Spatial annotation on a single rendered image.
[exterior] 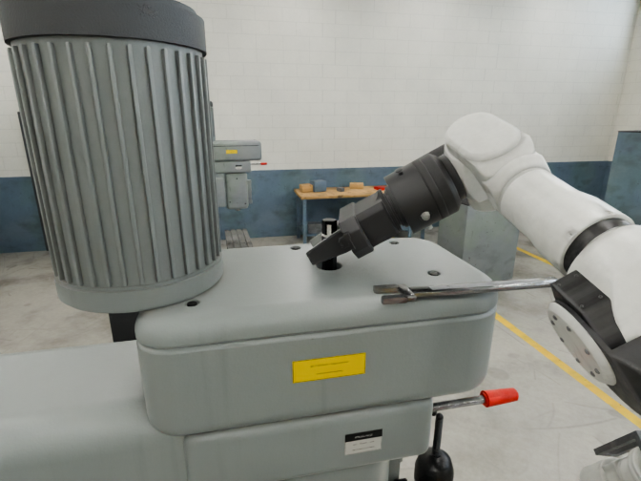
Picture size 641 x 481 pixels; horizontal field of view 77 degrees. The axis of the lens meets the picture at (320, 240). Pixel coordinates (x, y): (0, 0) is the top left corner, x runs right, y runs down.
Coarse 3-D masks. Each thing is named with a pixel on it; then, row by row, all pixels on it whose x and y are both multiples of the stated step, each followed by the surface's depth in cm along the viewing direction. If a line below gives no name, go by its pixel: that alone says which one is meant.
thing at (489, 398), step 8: (488, 392) 59; (496, 392) 59; (504, 392) 59; (512, 392) 60; (448, 400) 58; (456, 400) 58; (464, 400) 58; (472, 400) 58; (480, 400) 59; (488, 400) 58; (496, 400) 59; (504, 400) 59; (512, 400) 59; (440, 408) 57; (448, 408) 58
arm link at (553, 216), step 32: (512, 192) 43; (544, 192) 40; (576, 192) 38; (544, 224) 38; (576, 224) 35; (608, 224) 34; (544, 256) 39; (576, 256) 35; (608, 256) 32; (640, 256) 31; (576, 288) 33; (608, 288) 32; (640, 288) 31; (608, 320) 31; (640, 320) 31
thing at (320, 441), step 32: (320, 416) 52; (352, 416) 53; (384, 416) 54; (416, 416) 55; (192, 448) 49; (224, 448) 50; (256, 448) 51; (288, 448) 52; (320, 448) 53; (352, 448) 54; (384, 448) 55; (416, 448) 57; (192, 480) 50; (224, 480) 51; (256, 480) 52
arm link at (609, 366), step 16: (560, 304) 34; (560, 320) 34; (576, 320) 32; (560, 336) 38; (576, 336) 33; (592, 336) 31; (640, 336) 30; (576, 352) 36; (592, 352) 32; (608, 352) 30; (624, 352) 30; (640, 352) 29; (592, 368) 34; (608, 368) 31; (624, 368) 30; (640, 368) 29; (608, 384) 33; (624, 384) 30; (640, 384) 29; (624, 400) 33; (640, 400) 30
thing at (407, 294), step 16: (384, 288) 49; (400, 288) 49; (416, 288) 49; (432, 288) 49; (448, 288) 49; (464, 288) 49; (480, 288) 49; (496, 288) 50; (512, 288) 50; (528, 288) 51
